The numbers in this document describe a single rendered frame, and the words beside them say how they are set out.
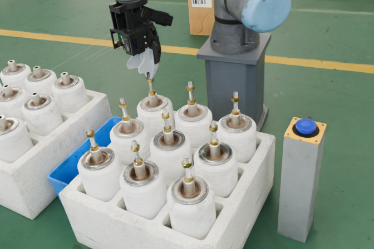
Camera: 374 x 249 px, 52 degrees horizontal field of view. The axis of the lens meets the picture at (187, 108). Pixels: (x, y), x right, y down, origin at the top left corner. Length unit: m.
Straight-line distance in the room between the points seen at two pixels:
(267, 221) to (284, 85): 0.67
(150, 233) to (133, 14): 0.47
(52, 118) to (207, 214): 0.57
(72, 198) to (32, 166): 0.22
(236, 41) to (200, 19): 0.86
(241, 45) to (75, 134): 0.55
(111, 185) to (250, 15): 0.51
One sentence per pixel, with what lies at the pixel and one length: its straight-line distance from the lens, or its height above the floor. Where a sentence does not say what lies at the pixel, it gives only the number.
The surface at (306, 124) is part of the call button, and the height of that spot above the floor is 0.33.
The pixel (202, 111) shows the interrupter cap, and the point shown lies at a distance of 0.98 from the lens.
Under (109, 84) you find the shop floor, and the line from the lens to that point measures 1.68.
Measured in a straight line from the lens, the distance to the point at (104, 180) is 0.88.
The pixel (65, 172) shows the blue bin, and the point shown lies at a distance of 1.15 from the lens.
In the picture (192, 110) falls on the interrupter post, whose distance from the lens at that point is 0.96.
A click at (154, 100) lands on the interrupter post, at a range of 1.02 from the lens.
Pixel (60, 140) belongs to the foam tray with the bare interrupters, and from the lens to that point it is 1.15.
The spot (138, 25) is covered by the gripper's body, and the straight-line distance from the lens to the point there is 0.91.
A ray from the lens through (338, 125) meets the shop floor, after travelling 1.38.
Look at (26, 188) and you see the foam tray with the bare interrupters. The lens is 1.12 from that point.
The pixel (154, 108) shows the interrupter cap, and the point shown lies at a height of 0.25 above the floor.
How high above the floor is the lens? 0.82
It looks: 35 degrees down
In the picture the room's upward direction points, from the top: 6 degrees counter-clockwise
